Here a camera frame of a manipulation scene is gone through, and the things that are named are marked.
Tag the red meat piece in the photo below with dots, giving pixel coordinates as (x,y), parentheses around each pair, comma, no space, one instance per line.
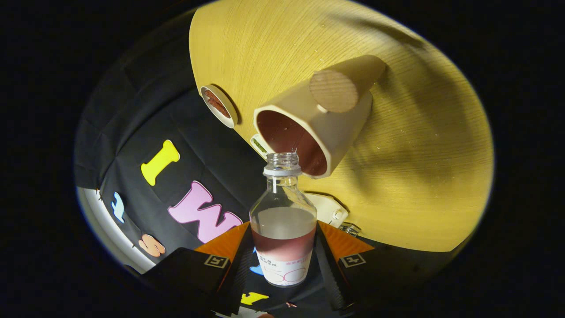
(212,95)
(220,109)

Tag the wooden table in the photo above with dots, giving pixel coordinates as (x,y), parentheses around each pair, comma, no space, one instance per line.
(419,176)

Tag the white toaster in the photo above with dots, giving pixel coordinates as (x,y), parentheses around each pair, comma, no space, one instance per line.
(329,210)

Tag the black backdrop cloth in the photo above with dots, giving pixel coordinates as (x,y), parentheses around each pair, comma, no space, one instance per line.
(132,132)

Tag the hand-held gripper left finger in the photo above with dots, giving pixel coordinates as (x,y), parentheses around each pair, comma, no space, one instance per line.
(240,278)

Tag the round white plate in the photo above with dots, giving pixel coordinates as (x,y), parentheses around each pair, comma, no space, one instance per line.
(231,115)

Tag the white divided bean dish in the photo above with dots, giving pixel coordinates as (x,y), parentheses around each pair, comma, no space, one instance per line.
(257,143)

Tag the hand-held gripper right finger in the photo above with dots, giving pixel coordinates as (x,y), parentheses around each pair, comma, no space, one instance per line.
(329,274)

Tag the clear juice bottle pink label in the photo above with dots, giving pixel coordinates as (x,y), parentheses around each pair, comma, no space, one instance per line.
(282,229)

